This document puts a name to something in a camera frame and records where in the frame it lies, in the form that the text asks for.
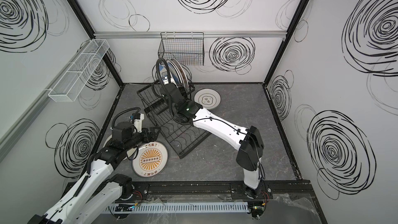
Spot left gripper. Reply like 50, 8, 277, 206
124, 126, 161, 152

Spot black wire dish rack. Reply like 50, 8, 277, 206
137, 81, 210, 159

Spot orange sunburst plate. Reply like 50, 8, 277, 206
132, 142, 169, 178

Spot white plate black flower outline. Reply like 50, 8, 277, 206
194, 88, 221, 110

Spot blue striped plate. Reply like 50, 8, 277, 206
159, 64, 170, 81
166, 59, 182, 86

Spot white plate red characters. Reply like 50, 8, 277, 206
178, 62, 190, 91

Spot cream floral plate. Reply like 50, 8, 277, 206
103, 135, 112, 147

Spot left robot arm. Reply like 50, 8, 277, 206
29, 107, 160, 224

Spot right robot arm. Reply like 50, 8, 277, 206
154, 58, 264, 199

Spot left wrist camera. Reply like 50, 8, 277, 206
132, 113, 145, 133

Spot black wire wall basket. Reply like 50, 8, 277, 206
158, 32, 205, 66

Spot white mesh wall shelf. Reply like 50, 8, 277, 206
48, 39, 109, 103

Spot grey slotted cable duct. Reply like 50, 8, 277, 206
103, 202, 250, 215

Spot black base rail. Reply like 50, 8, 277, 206
117, 180, 315, 202

